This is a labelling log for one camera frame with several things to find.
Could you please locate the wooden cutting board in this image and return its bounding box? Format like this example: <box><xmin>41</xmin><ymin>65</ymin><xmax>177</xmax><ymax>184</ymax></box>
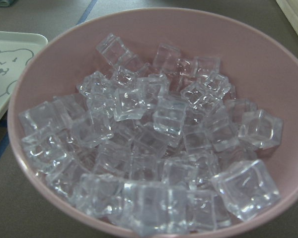
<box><xmin>276</xmin><ymin>0</ymin><xmax>298</xmax><ymax>35</ymax></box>

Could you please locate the cream serving tray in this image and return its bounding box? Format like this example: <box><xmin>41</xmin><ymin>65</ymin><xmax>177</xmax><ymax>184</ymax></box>
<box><xmin>0</xmin><ymin>31</ymin><xmax>48</xmax><ymax>119</ymax></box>

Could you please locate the pink bowl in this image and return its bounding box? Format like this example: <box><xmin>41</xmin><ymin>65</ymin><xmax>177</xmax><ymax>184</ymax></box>
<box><xmin>8</xmin><ymin>7</ymin><xmax>298</xmax><ymax>238</ymax></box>

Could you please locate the clear ice cubes pile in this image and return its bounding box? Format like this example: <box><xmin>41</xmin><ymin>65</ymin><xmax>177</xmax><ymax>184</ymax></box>
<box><xmin>18</xmin><ymin>34</ymin><xmax>283</xmax><ymax>238</ymax></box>

